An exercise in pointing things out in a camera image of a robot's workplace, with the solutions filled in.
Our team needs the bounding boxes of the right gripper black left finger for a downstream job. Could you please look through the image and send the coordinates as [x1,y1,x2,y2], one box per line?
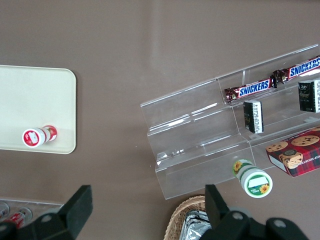
[23,184,93,240]

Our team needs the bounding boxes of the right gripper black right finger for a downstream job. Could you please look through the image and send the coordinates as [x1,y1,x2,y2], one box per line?
[201,184,263,240]

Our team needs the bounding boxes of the light wicker basket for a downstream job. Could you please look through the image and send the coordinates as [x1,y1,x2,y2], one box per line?
[164,195,210,240]

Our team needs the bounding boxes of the cream plastic tray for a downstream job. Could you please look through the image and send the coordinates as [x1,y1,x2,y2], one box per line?
[0,64,77,155]

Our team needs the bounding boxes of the aluminium foil container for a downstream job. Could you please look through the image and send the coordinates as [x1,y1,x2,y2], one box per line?
[180,209,213,240]

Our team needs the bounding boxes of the clear acrylic bottle rack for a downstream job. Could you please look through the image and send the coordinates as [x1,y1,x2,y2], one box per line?
[0,197,65,226]

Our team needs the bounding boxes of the green sunflower yogurt cup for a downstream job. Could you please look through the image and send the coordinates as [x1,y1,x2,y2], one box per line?
[231,158,274,198]

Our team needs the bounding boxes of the red cola bottle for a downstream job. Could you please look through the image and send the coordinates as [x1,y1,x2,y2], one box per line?
[3,206,33,227]

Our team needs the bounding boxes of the clear acrylic stepped stand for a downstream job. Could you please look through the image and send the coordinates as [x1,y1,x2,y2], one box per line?
[139,44,320,200]

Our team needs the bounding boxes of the red strawberry yogurt cup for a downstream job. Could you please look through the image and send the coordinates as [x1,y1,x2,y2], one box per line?
[21,124,58,149]

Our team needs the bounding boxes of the red plaid cookie box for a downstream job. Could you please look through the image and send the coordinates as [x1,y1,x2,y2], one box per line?
[265,126,320,178]

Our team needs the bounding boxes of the small black carton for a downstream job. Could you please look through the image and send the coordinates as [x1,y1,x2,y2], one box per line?
[242,99,265,135]
[297,79,320,113]

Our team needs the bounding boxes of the Snickers chocolate bar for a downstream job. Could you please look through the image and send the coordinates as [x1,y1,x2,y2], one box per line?
[224,79,276,105]
[271,55,320,85]

